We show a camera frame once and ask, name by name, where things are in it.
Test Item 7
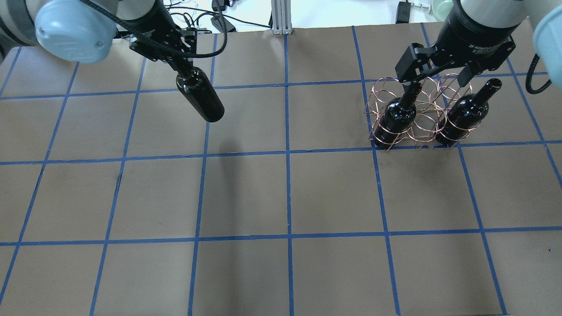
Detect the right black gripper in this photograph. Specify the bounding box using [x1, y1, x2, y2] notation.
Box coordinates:
[395, 4, 517, 87]

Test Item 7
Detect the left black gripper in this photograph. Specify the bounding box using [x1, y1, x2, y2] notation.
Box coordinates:
[119, 0, 196, 76]

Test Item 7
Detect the dark wine bottle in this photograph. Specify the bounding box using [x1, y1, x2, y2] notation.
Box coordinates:
[373, 82, 422, 150]
[176, 67, 225, 122]

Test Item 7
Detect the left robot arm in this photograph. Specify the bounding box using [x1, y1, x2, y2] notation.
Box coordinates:
[0, 0, 198, 78]

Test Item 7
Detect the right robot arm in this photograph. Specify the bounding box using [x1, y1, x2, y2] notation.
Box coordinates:
[395, 0, 562, 87]

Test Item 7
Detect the dark wine bottle in basket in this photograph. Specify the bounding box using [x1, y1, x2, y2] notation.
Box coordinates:
[373, 82, 422, 150]

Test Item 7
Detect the green bowl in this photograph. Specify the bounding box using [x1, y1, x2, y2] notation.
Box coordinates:
[430, 0, 454, 22]

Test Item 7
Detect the black power adapter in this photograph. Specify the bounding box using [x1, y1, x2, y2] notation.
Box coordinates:
[210, 15, 237, 33]

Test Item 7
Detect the copper wire wine basket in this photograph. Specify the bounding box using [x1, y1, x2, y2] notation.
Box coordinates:
[365, 73, 476, 151]

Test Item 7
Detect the black braided cable right arm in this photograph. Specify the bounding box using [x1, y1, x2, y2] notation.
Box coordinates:
[526, 53, 548, 94]

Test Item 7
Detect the aluminium frame post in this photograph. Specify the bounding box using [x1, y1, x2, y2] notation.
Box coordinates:
[271, 0, 293, 35]

